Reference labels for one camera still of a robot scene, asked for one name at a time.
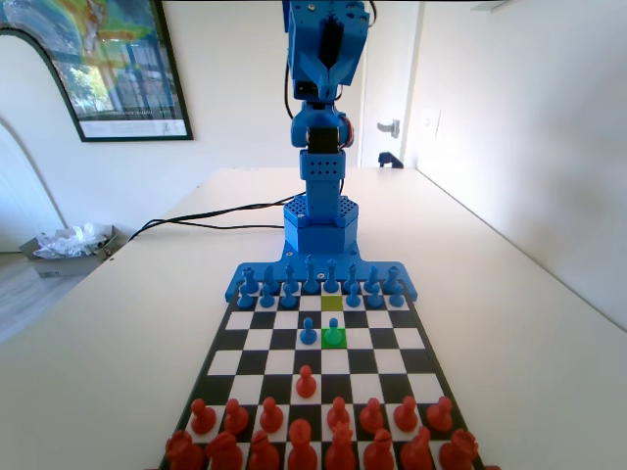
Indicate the blue chess bishop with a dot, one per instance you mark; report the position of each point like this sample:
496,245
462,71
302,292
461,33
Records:
351,274
290,276

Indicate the cardboard box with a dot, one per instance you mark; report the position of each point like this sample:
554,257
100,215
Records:
63,267

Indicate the blue chess queen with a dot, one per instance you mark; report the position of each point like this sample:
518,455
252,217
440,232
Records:
309,279

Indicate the red chess pawn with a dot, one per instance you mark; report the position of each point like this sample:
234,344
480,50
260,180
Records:
306,384
271,417
338,417
202,418
405,415
371,417
235,418
440,415

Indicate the crumpled clear plastic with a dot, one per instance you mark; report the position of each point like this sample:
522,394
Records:
68,242

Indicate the red chess king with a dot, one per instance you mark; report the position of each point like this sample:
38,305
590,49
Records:
340,450

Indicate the black white chessboard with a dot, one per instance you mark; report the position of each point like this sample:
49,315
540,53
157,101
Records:
387,362

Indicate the group of blue chess pieces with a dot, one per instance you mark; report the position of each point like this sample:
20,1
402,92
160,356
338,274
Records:
231,291

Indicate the black framed poster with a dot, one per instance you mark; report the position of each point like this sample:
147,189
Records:
122,73

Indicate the white wall switch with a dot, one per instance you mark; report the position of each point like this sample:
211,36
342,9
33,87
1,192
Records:
433,125

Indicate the white door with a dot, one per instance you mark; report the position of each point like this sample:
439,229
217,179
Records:
387,73

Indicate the blue chess rook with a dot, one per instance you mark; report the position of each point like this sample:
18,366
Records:
249,283
391,279

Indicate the blue chess pawn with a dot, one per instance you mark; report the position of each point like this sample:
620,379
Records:
333,334
288,297
307,334
243,298
352,297
267,297
374,297
397,296

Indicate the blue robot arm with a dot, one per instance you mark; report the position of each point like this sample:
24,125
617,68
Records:
321,235

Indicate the red chess rook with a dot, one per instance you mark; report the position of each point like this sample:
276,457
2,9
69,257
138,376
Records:
459,450
184,451

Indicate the white arched panel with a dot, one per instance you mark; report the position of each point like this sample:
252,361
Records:
29,98

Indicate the red chess bishop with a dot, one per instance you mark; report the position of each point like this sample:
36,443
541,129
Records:
378,453
264,453

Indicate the red chess knight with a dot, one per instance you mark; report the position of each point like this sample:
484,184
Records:
418,450
224,453

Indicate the blue clamp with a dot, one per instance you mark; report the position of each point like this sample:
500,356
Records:
391,161

